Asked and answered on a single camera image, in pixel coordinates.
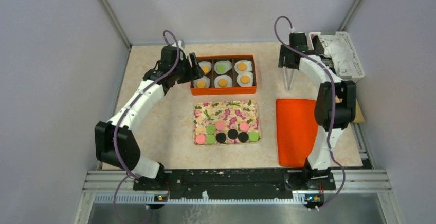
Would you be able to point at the orange box lid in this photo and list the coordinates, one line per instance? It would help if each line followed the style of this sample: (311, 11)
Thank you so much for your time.
(296, 131)

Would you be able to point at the orange cookie one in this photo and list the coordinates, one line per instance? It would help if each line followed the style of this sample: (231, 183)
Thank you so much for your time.
(206, 69)

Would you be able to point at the green cookie bottom left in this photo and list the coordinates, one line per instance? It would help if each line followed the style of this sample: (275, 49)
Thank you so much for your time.
(210, 139)

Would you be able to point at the white paper cup two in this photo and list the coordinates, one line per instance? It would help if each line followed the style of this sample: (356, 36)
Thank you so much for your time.
(227, 63)

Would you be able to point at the green cookie bottom right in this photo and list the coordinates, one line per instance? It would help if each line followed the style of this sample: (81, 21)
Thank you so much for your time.
(253, 136)

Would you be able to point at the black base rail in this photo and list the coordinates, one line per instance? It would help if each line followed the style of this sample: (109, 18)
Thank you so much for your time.
(233, 184)

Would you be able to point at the black cookie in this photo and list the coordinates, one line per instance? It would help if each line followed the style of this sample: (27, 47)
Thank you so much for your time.
(243, 137)
(232, 134)
(221, 137)

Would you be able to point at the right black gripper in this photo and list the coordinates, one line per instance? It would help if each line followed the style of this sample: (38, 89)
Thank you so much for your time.
(285, 52)

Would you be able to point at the orange cookie two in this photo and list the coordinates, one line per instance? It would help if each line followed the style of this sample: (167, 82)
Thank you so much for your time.
(222, 83)

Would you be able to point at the green cookie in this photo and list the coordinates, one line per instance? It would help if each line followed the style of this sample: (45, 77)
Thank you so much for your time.
(221, 69)
(211, 129)
(253, 136)
(210, 139)

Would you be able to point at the black cookie left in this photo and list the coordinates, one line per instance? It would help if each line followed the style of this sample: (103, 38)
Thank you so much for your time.
(221, 137)

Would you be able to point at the white paper cup four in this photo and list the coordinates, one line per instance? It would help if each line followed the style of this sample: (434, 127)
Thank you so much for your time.
(205, 78)

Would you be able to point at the orange cookie three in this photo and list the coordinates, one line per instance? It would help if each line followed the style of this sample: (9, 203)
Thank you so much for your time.
(241, 66)

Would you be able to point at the pink cookie bottom left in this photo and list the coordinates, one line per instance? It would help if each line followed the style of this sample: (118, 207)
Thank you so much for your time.
(200, 139)

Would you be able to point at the orange cookie box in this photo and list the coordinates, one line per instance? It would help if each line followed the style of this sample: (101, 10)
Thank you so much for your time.
(235, 89)

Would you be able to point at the orange cookie four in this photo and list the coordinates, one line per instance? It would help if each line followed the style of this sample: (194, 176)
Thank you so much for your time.
(245, 79)

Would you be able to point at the white plastic basket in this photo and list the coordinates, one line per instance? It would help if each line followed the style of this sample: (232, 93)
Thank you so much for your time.
(347, 38)

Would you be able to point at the pink cookie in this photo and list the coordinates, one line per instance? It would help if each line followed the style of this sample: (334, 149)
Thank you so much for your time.
(244, 127)
(220, 125)
(200, 139)

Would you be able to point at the orange cookie five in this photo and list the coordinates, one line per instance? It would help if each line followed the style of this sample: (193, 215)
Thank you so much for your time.
(201, 84)

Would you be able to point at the white cloth in basket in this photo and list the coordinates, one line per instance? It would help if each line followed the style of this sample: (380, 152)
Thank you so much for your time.
(340, 51)

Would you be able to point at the white paper cup one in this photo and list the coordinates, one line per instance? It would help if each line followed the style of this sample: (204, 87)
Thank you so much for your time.
(205, 63)

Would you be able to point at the white paper cup five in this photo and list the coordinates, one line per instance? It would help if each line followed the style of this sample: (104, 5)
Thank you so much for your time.
(229, 79)

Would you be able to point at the tan paper bag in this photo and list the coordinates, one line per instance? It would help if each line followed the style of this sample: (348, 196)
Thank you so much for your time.
(359, 118)

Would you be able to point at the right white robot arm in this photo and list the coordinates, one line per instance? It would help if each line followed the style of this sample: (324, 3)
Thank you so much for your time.
(335, 105)

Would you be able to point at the white paper cup six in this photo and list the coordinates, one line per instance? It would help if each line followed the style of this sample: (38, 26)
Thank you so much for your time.
(245, 73)

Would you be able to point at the black cookie middle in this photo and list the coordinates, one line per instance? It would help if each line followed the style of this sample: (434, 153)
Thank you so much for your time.
(232, 134)

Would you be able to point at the black cookie right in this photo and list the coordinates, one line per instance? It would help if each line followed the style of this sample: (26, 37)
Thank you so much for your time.
(243, 137)

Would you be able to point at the green cookie top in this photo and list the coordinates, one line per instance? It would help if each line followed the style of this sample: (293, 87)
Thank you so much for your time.
(221, 69)

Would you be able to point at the white paper cup three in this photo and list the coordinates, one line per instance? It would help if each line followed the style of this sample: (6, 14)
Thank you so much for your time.
(247, 62)

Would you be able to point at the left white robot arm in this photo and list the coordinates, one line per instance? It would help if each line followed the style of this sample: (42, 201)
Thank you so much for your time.
(114, 139)

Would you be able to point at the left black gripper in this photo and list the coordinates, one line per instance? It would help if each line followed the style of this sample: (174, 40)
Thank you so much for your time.
(195, 72)

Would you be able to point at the pink cookie middle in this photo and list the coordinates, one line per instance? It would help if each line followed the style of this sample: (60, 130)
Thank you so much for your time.
(220, 125)

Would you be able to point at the floral tray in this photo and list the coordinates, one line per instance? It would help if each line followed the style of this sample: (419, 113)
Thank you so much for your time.
(232, 113)

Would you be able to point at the black item in basket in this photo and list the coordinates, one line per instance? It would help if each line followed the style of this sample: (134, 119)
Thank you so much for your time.
(320, 51)

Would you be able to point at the pink cookie right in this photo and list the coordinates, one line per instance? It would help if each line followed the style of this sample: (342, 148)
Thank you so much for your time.
(244, 127)

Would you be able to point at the green cookie middle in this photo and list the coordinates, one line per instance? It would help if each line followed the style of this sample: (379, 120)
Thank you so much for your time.
(211, 129)

